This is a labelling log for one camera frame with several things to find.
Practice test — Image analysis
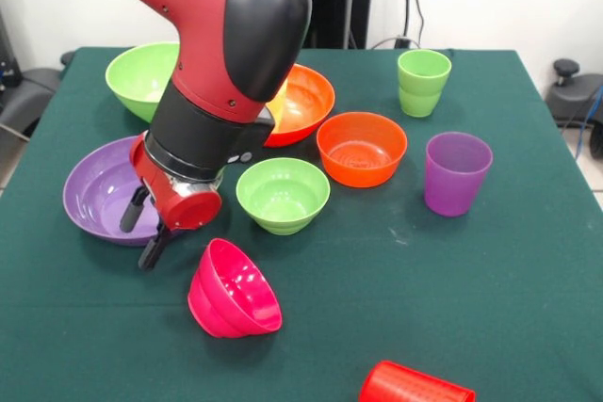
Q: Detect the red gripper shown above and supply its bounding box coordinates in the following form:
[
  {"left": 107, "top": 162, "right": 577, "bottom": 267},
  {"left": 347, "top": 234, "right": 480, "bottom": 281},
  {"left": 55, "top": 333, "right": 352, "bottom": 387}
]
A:
[{"left": 119, "top": 134, "right": 223, "bottom": 271}]

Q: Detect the large purple bowl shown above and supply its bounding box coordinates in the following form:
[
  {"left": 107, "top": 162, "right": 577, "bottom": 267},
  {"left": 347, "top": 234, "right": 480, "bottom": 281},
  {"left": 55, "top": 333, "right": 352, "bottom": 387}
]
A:
[{"left": 62, "top": 136, "right": 183, "bottom": 248}]

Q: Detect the pink bowl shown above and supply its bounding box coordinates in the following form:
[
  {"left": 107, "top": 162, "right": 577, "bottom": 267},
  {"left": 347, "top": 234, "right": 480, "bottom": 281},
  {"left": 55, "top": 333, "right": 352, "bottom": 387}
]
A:
[{"left": 187, "top": 237, "right": 285, "bottom": 339}]

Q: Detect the yellow cup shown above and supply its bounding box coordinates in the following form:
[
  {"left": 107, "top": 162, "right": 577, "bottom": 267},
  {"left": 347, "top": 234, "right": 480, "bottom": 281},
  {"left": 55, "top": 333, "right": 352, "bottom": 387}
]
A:
[{"left": 266, "top": 79, "right": 289, "bottom": 135}]

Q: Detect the small orange bowl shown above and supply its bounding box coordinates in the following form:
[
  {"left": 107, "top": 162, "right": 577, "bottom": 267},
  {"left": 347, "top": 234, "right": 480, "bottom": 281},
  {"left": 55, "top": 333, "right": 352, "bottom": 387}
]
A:
[{"left": 316, "top": 111, "right": 409, "bottom": 189}]

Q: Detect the red cup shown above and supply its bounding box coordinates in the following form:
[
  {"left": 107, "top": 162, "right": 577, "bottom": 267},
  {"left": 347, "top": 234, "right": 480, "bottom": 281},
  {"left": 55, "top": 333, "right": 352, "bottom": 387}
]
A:
[{"left": 358, "top": 360, "right": 476, "bottom": 402}]

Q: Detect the small green bowl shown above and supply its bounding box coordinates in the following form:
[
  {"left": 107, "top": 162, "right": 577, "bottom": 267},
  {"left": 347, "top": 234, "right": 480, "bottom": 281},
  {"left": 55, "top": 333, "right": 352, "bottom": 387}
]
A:
[{"left": 235, "top": 156, "right": 332, "bottom": 236}]

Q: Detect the large green bowl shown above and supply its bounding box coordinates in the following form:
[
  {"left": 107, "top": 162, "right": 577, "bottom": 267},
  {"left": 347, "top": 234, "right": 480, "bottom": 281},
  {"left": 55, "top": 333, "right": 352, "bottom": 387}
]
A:
[{"left": 105, "top": 40, "right": 181, "bottom": 124}]

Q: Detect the large orange-red bowl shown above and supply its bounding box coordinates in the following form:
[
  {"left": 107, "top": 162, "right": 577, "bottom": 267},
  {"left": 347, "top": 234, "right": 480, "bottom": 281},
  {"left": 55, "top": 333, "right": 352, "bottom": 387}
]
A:
[{"left": 263, "top": 64, "right": 337, "bottom": 148}]

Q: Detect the purple cup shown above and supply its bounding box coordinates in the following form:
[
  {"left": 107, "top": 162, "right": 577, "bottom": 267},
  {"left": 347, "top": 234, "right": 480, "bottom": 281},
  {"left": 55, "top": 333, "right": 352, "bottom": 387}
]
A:
[{"left": 424, "top": 131, "right": 494, "bottom": 218}]

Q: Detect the green cup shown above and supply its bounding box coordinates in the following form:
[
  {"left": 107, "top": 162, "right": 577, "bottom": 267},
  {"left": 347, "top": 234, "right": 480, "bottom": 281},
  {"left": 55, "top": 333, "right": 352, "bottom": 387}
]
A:
[{"left": 397, "top": 49, "right": 453, "bottom": 119}]

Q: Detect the dark green tablecloth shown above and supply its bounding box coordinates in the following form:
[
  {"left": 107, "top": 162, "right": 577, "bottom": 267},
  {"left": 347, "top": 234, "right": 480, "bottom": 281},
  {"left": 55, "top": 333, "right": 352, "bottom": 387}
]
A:
[{"left": 0, "top": 46, "right": 603, "bottom": 402}]

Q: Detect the black pedestal leg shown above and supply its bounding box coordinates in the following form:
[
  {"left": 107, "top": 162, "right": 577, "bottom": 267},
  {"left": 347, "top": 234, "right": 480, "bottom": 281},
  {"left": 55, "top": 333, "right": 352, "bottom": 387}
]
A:
[
  {"left": 0, "top": 50, "right": 76, "bottom": 139},
  {"left": 545, "top": 58, "right": 603, "bottom": 129}
]

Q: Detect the blue cable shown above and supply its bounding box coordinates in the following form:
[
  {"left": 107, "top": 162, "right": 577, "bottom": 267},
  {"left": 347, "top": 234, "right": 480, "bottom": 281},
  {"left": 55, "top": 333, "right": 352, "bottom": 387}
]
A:
[{"left": 575, "top": 85, "right": 603, "bottom": 158}]

